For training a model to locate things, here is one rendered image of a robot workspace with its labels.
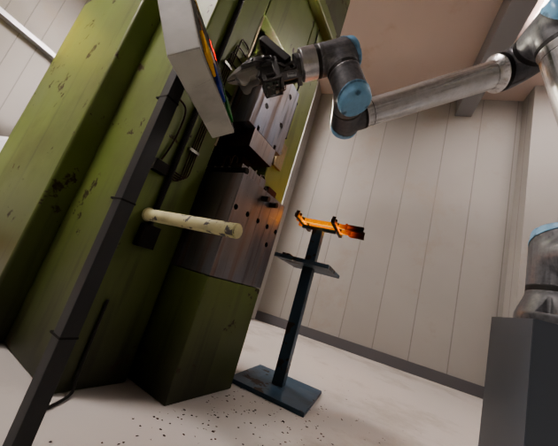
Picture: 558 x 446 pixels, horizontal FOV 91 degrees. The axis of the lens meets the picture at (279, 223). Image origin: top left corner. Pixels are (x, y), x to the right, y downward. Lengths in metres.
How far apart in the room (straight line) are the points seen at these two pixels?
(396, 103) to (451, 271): 3.15
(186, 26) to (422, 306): 3.58
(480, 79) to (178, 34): 0.87
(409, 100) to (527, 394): 0.80
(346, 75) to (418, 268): 3.25
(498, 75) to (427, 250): 2.98
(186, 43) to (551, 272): 1.06
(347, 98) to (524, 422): 0.84
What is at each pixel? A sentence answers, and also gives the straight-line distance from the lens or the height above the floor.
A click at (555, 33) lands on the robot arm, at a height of 1.29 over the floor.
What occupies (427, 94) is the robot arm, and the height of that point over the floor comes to 1.18.
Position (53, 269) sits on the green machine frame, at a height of 0.32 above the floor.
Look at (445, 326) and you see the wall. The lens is 3.88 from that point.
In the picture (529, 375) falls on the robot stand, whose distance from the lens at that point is 0.89.
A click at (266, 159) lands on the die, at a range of 1.41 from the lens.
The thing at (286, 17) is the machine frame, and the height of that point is 1.99.
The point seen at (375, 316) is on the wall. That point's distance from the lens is 3.76.
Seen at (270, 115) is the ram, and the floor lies 1.29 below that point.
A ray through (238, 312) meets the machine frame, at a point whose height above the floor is 0.34.
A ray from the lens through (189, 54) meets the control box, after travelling 0.76.
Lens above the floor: 0.50
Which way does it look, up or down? 13 degrees up
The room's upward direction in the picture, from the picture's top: 17 degrees clockwise
